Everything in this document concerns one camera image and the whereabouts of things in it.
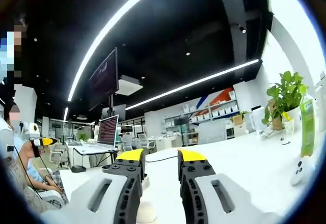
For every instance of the patterned grey shirt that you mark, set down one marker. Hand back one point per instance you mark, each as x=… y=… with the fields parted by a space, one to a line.
x=23 y=191

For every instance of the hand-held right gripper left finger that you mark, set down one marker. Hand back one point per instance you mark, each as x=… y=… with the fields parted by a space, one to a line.
x=81 y=203

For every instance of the brown cardboard box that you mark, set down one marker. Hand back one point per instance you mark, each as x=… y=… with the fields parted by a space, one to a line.
x=237 y=120

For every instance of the white shelf with storage boxes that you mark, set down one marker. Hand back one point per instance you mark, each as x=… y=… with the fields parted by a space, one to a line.
x=224 y=112

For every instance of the white ceiling light strip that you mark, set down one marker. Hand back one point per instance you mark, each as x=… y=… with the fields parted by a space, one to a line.
x=114 y=20
x=193 y=83

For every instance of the black desktop monitor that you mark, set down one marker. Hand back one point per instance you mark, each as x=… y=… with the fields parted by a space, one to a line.
x=181 y=120

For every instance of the grey office chair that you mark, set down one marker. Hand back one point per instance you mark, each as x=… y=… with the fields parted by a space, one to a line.
x=212 y=132

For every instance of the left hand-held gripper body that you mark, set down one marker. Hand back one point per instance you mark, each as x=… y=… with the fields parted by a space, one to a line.
x=33 y=129

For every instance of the white jug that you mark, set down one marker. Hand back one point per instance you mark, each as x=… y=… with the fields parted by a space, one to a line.
x=258 y=119

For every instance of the white laptop desk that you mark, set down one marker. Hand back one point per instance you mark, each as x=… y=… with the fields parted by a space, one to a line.
x=74 y=149

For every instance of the person's left hand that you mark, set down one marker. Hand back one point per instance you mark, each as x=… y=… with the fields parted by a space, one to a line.
x=26 y=149

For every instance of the white game controller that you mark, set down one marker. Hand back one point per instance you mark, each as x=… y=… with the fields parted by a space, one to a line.
x=301 y=170

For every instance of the potted green plant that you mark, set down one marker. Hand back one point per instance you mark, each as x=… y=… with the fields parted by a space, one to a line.
x=287 y=91

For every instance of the small black white gadget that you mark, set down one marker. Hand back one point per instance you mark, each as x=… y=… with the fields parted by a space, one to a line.
x=285 y=141

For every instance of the hanging dark monitor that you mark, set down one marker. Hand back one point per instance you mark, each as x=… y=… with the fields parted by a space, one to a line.
x=104 y=79

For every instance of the black computer mouse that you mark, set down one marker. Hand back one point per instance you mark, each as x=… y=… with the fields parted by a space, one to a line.
x=79 y=169

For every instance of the black ceiling spotlight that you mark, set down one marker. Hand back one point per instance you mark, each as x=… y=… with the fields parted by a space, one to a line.
x=243 y=30

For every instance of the green drink bottle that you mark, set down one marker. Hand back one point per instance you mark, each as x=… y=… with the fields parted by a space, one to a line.
x=308 y=122

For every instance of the small leafy plant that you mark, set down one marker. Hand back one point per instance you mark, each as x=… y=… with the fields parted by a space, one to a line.
x=82 y=137

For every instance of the white mesh office chair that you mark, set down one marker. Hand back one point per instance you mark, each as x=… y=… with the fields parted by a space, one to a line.
x=145 y=140

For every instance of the small dark monitor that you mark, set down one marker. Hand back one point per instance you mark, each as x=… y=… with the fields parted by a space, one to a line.
x=119 y=112

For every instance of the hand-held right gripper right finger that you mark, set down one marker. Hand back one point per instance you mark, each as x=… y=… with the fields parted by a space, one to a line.
x=242 y=203

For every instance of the white chest device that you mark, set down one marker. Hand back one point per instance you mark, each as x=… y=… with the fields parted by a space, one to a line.
x=6 y=137

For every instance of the silver laptop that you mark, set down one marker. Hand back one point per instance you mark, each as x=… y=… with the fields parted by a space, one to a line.
x=108 y=132

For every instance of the white ceiling air unit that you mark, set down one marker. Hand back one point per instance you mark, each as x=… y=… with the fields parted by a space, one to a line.
x=130 y=85

